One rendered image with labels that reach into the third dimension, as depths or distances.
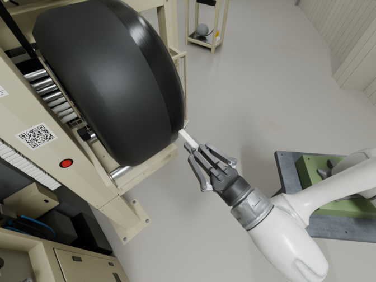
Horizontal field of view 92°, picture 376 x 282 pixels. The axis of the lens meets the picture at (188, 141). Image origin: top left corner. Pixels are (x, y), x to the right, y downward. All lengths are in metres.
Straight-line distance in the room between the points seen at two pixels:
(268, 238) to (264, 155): 1.69
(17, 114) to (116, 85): 0.27
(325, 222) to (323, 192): 0.64
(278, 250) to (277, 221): 0.05
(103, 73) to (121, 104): 0.08
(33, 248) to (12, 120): 0.48
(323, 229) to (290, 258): 0.77
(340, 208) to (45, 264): 1.26
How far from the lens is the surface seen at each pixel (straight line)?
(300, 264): 0.48
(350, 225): 1.31
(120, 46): 0.55
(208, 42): 3.59
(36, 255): 0.92
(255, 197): 0.46
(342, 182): 0.59
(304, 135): 2.49
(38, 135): 0.70
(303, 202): 0.62
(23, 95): 0.63
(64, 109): 1.15
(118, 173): 0.87
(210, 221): 1.70
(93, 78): 0.51
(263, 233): 0.46
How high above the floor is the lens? 1.65
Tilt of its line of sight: 54 degrees down
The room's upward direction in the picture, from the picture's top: straight up
